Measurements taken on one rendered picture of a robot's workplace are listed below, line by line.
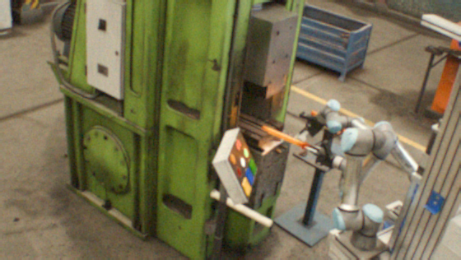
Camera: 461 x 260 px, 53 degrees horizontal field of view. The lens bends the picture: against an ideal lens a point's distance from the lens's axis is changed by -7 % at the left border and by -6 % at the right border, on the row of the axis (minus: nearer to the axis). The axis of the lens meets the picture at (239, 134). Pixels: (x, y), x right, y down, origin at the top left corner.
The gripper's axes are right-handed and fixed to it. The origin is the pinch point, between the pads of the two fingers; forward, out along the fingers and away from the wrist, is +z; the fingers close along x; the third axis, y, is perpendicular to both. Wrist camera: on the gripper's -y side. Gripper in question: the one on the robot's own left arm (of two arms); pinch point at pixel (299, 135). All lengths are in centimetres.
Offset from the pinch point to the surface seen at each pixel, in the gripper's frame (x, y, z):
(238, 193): -70, 6, 3
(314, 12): 429, -153, 141
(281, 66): 1.3, -37.2, -24.2
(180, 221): -44, -11, 93
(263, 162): -14.0, -2.6, 25.5
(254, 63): -17, -46, -23
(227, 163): -73, -9, -9
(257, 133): -7.7, -18.9, 18.5
